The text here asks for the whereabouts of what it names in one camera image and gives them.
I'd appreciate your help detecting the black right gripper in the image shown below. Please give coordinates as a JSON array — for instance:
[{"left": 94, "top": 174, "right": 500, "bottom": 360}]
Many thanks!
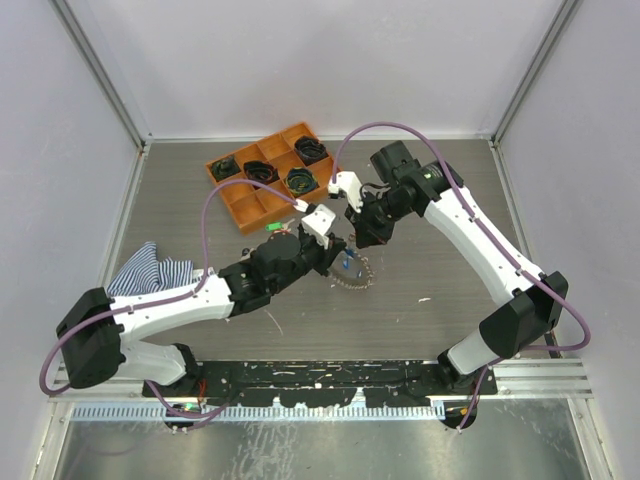
[{"left": 344, "top": 189, "right": 412, "bottom": 248}]

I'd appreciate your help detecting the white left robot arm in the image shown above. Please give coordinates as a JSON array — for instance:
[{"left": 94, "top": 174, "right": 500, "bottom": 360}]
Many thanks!
[{"left": 56, "top": 229, "right": 346, "bottom": 396}]

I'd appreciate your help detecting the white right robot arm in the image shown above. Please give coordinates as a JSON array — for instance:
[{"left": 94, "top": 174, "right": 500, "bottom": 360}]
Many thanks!
[{"left": 329, "top": 141, "right": 568, "bottom": 394}]

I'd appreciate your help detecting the blue yellow rolled tie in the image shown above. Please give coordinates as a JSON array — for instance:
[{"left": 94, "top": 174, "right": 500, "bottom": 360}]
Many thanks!
[{"left": 284, "top": 167, "right": 319, "bottom": 198}]

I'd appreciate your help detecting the orange compartment tray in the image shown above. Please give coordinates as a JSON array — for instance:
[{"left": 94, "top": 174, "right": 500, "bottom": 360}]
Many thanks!
[{"left": 205, "top": 122, "right": 333, "bottom": 235}]

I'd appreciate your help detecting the dark rolled tie far left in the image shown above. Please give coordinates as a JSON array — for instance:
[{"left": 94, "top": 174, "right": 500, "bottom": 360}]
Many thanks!
[{"left": 209, "top": 155, "right": 239, "bottom": 182}]

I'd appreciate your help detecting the blue striped cloth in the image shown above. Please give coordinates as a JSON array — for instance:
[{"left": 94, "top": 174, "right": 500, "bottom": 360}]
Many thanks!
[{"left": 106, "top": 242, "right": 204, "bottom": 297}]

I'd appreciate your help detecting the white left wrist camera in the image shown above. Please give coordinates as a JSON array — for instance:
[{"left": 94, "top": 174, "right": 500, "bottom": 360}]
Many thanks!
[{"left": 301, "top": 204, "right": 336, "bottom": 250}]

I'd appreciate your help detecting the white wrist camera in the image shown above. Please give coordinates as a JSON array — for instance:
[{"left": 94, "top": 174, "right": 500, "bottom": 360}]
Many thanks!
[
  {"left": 301, "top": 204, "right": 336, "bottom": 250},
  {"left": 327, "top": 171, "right": 363, "bottom": 213}
]

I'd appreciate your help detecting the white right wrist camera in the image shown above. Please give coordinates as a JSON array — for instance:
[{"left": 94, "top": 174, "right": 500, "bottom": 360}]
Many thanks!
[{"left": 327, "top": 171, "right": 363, "bottom": 213}]

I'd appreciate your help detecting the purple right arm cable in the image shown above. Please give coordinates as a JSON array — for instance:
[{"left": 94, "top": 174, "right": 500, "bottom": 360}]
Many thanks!
[{"left": 332, "top": 121, "right": 592, "bottom": 431}]

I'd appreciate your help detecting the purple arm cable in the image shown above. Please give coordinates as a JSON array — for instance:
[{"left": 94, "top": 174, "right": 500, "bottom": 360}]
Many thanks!
[
  {"left": 332, "top": 121, "right": 592, "bottom": 431},
  {"left": 38, "top": 180, "right": 314, "bottom": 397}
]

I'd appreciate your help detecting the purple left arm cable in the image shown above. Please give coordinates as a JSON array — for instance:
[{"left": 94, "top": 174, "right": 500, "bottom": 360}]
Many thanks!
[{"left": 38, "top": 180, "right": 314, "bottom": 397}]

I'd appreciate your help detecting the black mounting base plate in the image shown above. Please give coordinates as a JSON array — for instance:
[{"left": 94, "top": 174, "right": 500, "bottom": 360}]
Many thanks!
[{"left": 158, "top": 360, "right": 478, "bottom": 408}]

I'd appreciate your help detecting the slotted cable duct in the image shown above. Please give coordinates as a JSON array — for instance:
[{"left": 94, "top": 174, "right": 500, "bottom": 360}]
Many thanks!
[{"left": 70, "top": 400, "right": 445, "bottom": 422}]

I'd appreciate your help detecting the aluminium corner post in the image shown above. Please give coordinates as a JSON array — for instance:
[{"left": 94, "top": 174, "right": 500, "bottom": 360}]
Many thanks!
[{"left": 491, "top": 0, "right": 583, "bottom": 147}]

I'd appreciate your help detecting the left aluminium frame post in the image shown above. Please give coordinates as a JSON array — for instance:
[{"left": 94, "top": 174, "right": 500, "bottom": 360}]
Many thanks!
[{"left": 49, "top": 1, "right": 150, "bottom": 151}]

